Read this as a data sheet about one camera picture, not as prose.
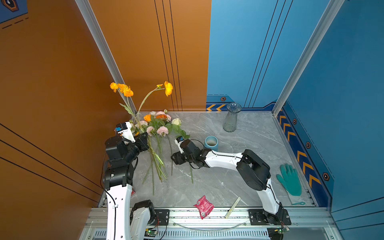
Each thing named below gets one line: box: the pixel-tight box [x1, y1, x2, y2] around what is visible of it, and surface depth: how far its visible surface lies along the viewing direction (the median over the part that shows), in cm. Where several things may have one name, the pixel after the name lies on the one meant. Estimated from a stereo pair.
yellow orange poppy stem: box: [109, 81, 173, 133], surface depth 65 cm
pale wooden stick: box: [225, 196, 241, 219], surface depth 78 cm
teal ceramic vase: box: [204, 135, 219, 151], surface depth 79 cm
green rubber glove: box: [276, 163, 306, 206], surface depth 85 cm
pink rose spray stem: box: [131, 115, 166, 133], surface depth 107 cm
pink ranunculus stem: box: [147, 134, 168, 183], surface depth 91 cm
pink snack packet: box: [193, 195, 214, 220], surface depth 77 cm
